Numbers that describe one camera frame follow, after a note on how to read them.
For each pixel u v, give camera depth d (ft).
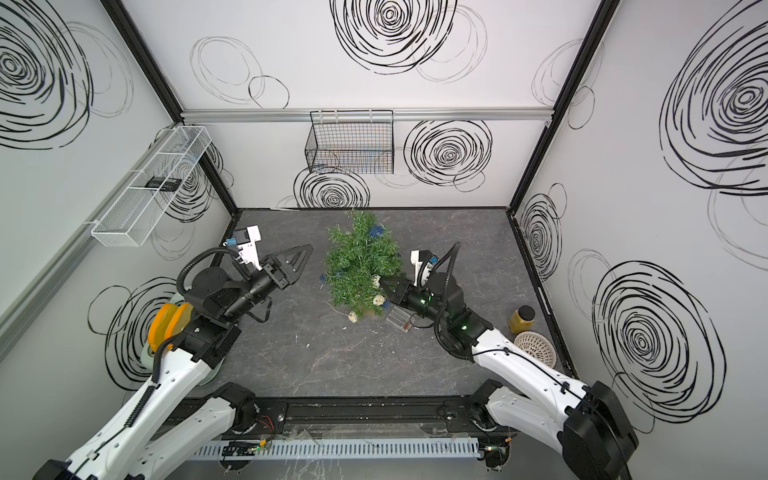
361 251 2.22
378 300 2.53
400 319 2.92
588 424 1.28
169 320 2.18
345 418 2.47
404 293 2.11
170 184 2.53
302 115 5.69
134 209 2.40
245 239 1.89
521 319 2.70
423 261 2.07
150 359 2.24
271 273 1.86
